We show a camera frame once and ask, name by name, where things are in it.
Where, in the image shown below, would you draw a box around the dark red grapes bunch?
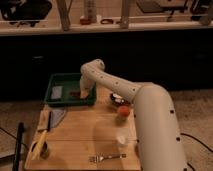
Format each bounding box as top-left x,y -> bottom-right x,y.
69,91 -> 81,99

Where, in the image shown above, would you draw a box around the black cable on floor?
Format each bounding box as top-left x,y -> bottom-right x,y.
179,132 -> 213,171

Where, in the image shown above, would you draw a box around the red object on shelf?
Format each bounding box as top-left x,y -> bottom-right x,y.
79,18 -> 91,25

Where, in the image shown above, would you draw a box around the silver fork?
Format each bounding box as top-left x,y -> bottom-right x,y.
89,154 -> 127,163

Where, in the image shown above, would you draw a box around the black pole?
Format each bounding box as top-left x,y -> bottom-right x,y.
12,122 -> 24,171

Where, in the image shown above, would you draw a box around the grey sponge block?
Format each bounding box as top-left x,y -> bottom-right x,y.
51,86 -> 63,100

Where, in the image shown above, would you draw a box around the black office chair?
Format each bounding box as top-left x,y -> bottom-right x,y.
0,0 -> 52,27

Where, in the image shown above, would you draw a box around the white cup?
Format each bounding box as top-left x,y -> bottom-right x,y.
116,129 -> 130,147

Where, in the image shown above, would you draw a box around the orange tomato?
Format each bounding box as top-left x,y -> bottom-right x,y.
117,106 -> 131,118

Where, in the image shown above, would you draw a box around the dark bowl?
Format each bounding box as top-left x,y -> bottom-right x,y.
110,93 -> 128,106

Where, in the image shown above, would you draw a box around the green plastic tray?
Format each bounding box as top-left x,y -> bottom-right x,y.
44,73 -> 96,107

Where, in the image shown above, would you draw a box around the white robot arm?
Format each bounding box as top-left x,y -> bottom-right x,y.
80,59 -> 188,171

